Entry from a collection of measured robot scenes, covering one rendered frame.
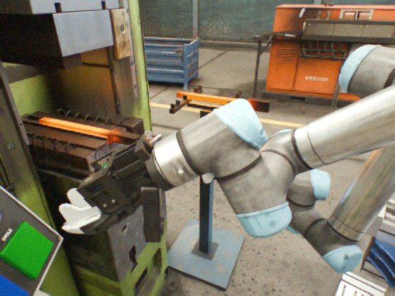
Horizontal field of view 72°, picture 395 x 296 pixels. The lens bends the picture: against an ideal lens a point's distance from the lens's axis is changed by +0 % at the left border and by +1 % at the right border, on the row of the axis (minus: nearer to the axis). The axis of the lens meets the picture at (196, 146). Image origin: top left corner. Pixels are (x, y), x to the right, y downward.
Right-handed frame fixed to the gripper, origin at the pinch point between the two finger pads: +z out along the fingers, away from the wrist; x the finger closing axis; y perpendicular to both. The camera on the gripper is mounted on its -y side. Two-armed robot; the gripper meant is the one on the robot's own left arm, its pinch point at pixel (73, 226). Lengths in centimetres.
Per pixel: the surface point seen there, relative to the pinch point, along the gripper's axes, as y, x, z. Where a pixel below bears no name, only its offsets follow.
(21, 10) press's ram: 34.6, -32.1, -2.9
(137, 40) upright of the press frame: 15, -91, -8
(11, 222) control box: 5.2, -2.4, 10.4
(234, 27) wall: -127, -799, -121
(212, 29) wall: -105, -826, -66
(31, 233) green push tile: 1.3, -2.3, 9.6
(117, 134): -3.0, -43.9, 4.1
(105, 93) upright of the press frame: 5, -76, 12
